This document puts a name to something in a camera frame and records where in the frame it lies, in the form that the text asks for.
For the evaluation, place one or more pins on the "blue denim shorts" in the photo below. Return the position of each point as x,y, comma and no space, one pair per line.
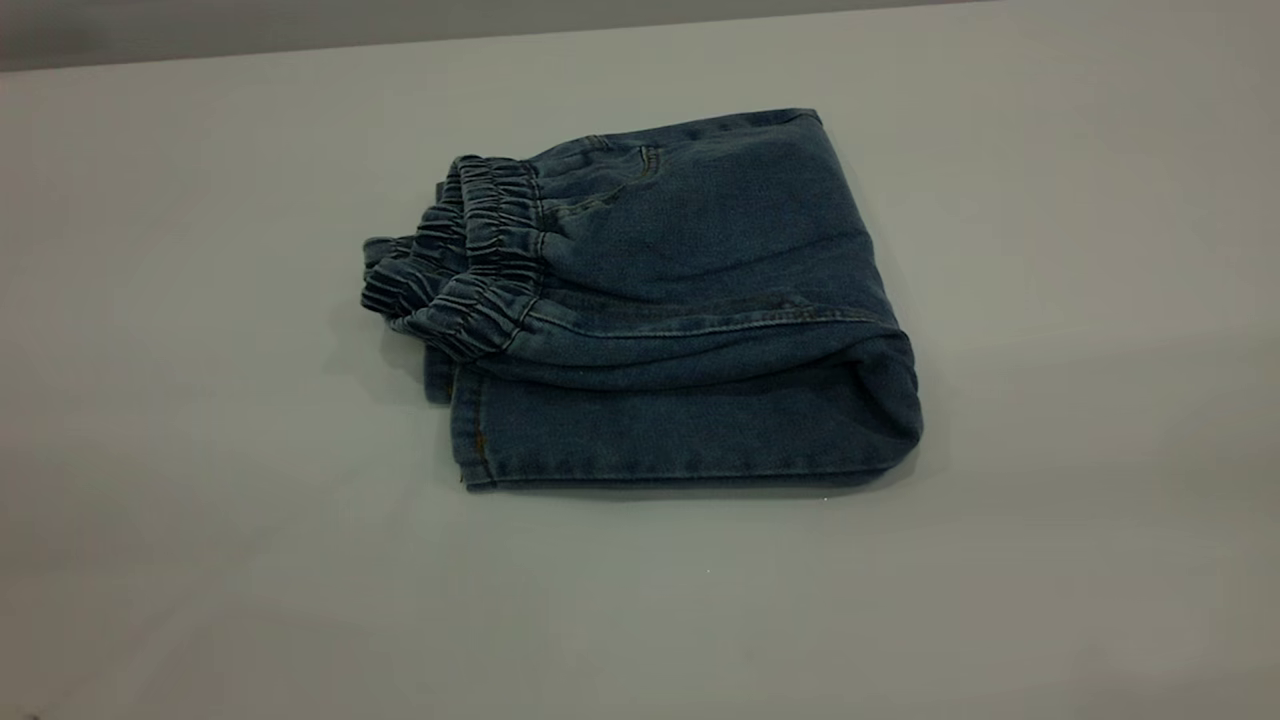
680,330

